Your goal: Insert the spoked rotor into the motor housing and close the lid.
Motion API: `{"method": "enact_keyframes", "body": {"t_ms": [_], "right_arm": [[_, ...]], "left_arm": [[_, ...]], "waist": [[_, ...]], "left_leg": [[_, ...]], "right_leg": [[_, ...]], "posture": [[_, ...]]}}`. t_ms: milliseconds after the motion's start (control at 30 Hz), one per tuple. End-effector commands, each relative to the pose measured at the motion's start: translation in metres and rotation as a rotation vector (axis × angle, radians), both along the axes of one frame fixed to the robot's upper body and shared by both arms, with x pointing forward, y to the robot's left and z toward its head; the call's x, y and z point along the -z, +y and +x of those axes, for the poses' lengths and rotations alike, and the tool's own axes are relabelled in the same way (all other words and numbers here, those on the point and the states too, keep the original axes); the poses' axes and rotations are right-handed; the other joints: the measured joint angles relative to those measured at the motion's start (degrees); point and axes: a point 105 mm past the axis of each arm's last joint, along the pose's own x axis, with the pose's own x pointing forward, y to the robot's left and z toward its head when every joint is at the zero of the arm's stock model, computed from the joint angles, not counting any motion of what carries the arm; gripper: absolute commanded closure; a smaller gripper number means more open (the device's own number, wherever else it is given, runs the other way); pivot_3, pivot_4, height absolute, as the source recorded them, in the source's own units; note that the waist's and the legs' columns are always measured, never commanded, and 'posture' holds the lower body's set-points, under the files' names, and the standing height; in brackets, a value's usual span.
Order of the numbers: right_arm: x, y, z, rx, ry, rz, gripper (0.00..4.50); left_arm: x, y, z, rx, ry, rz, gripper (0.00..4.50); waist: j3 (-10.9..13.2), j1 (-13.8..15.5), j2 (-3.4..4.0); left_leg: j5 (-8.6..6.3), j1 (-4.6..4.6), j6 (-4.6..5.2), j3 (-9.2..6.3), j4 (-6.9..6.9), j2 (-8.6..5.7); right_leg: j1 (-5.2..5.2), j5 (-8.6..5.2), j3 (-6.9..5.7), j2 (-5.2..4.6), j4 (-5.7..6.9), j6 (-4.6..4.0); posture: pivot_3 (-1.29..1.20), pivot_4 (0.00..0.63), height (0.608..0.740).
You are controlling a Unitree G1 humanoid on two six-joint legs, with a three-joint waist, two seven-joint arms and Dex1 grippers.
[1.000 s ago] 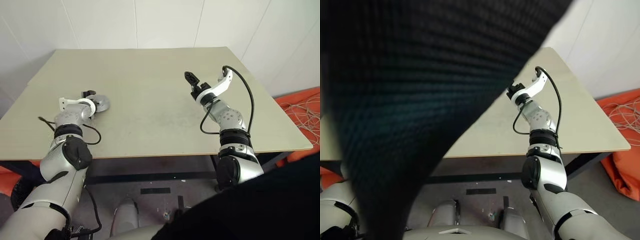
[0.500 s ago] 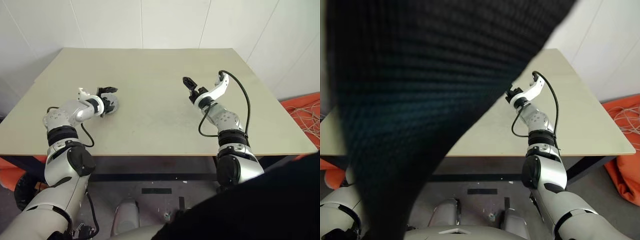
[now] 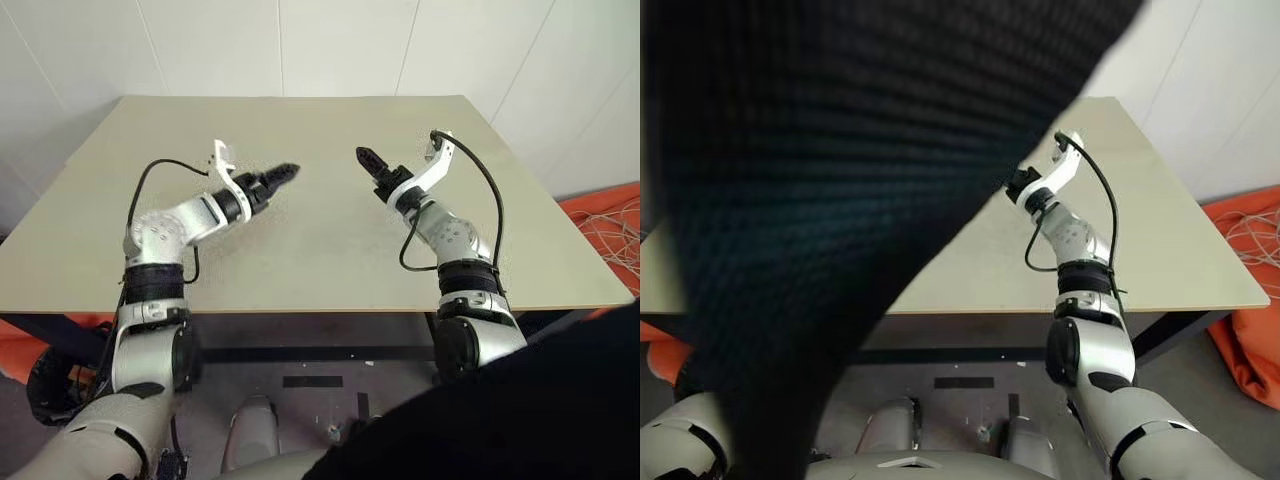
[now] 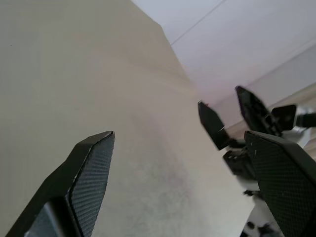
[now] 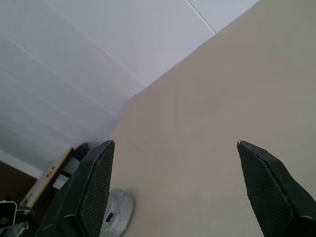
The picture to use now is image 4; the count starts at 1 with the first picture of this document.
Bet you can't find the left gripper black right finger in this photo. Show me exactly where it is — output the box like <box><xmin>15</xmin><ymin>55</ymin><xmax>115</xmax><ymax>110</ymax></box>
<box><xmin>243</xmin><ymin>130</ymin><xmax>316</xmax><ymax>237</ymax></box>

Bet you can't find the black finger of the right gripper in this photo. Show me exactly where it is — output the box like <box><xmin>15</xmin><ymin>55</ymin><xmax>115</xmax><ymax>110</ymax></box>
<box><xmin>197</xmin><ymin>100</ymin><xmax>231</xmax><ymax>151</ymax></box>
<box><xmin>235</xmin><ymin>85</ymin><xmax>282</xmax><ymax>136</ymax></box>

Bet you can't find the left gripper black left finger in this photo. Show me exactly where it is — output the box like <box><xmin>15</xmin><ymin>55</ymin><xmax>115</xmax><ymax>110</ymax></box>
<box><xmin>4</xmin><ymin>130</ymin><xmax>116</xmax><ymax>237</ymax></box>

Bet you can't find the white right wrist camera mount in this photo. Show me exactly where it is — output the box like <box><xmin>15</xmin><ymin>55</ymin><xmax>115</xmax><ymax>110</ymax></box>
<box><xmin>240</xmin><ymin>181</ymin><xmax>283</xmax><ymax>237</ymax></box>

